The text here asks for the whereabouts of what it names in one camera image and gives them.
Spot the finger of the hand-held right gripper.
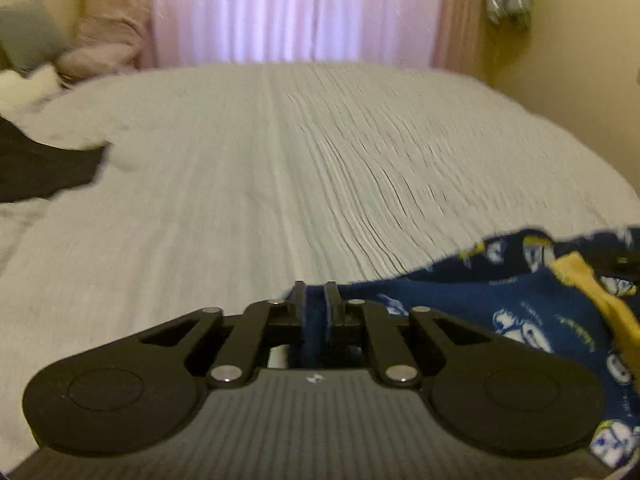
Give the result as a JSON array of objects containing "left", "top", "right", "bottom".
[{"left": 602, "top": 250, "right": 640, "bottom": 278}]

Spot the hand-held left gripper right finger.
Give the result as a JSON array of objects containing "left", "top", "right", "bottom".
[{"left": 324, "top": 280, "right": 494, "bottom": 389}]

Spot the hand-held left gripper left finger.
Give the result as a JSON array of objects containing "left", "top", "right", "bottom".
[{"left": 140, "top": 280, "right": 307, "bottom": 389}]

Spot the navy printed pajama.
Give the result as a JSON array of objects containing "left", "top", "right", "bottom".
[{"left": 287, "top": 227, "right": 640, "bottom": 471}]

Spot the light grey ribbed bedspread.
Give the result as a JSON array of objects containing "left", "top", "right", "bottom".
[{"left": 0, "top": 62, "right": 640, "bottom": 466}]

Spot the dark grey garment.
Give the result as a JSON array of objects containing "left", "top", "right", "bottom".
[{"left": 0, "top": 117, "right": 112, "bottom": 204}]

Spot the pink curtain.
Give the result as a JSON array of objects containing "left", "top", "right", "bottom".
[{"left": 85, "top": 0, "right": 489, "bottom": 82}]

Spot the pink blanket heap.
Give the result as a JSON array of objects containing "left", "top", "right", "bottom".
[{"left": 54, "top": 14, "right": 152, "bottom": 82}]

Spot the white cloth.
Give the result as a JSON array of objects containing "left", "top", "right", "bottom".
[{"left": 0, "top": 66, "right": 68, "bottom": 108}]

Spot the grey pillow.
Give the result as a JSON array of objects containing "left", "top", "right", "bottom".
[{"left": 0, "top": 0, "right": 72, "bottom": 74}]

